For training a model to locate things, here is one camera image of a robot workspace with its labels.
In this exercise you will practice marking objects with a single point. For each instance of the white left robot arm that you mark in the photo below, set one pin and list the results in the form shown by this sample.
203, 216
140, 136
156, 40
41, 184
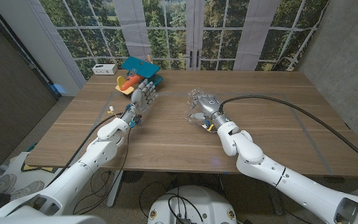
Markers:
98, 152

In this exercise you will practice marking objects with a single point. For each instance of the printed window forest backdrop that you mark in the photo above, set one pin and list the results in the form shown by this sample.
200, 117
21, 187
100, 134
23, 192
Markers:
166, 31

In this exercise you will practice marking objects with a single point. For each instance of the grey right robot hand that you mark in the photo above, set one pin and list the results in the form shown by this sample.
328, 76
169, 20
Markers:
210, 107

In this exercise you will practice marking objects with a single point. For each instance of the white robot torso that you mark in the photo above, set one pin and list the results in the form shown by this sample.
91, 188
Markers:
194, 205

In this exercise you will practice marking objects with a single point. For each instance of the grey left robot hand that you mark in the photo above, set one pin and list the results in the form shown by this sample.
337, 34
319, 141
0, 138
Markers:
140, 101

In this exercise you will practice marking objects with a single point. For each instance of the white table leg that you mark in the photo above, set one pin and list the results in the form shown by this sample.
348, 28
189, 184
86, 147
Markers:
115, 189

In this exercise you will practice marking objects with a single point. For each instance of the white power box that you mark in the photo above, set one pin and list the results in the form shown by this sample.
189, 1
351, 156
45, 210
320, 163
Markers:
104, 69

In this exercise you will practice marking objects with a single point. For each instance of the black ribbed round object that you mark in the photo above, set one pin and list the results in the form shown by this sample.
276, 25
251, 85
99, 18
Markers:
132, 176

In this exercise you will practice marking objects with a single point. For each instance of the grey table leg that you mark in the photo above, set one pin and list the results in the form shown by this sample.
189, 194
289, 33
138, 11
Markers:
277, 202

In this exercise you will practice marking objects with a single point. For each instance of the clear plastic wrap sheet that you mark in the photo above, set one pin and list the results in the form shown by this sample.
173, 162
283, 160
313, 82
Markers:
194, 93

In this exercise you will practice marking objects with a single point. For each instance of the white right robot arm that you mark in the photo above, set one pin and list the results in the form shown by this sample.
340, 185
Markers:
259, 165

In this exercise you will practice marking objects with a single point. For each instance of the grey sneaker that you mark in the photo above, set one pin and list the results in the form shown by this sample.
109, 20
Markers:
4, 183
26, 187

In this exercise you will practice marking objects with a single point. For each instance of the teal and orange toy plane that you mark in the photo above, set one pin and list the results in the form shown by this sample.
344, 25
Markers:
140, 67

